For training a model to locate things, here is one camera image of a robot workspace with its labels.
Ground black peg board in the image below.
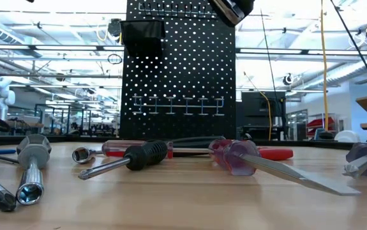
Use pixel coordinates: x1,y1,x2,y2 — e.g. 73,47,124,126
119,0,237,141

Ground grey-black handle nut driver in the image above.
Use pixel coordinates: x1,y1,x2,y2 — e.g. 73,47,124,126
15,133,52,206

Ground black wire loop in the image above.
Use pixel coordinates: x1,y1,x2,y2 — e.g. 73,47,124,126
107,52,124,65

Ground white round bin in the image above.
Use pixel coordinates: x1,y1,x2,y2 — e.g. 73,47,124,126
333,129,362,144

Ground chrome deep socket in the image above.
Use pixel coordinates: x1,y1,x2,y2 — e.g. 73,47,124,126
216,0,245,27
71,146,104,165

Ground dark framed workstations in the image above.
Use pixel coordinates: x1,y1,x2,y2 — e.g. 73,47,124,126
34,102,121,137

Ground thin black cable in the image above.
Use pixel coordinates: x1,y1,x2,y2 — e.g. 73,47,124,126
258,6,283,108

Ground yellow hanging cord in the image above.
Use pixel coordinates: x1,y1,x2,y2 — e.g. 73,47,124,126
318,0,330,132

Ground black round cord weight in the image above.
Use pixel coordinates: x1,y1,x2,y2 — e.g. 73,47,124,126
317,130,336,141

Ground black hanging cable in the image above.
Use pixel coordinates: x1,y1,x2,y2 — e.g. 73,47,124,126
329,0,367,107

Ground red stubby screwdriver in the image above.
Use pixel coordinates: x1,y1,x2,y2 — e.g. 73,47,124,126
257,146,295,162

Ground black ribbed handle screwdriver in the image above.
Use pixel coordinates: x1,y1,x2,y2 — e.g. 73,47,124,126
77,139,169,181

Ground thin yellow cable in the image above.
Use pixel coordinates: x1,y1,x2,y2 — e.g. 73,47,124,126
243,71,273,141

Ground red storage bins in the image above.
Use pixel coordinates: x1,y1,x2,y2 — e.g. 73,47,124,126
306,116,336,137

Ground chrome prong tool rail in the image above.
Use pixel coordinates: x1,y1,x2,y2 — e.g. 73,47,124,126
137,1,219,19

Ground slim red clear screwdriver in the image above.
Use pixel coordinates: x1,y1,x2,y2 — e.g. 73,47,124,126
101,139,214,160

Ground chrome loop tool rail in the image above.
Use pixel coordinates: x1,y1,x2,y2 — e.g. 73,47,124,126
131,94,225,117

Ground black cabinet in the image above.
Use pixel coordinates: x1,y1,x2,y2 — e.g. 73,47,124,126
240,90,287,141

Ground large red clear screwdriver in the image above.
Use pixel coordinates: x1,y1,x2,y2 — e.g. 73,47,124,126
207,139,362,197

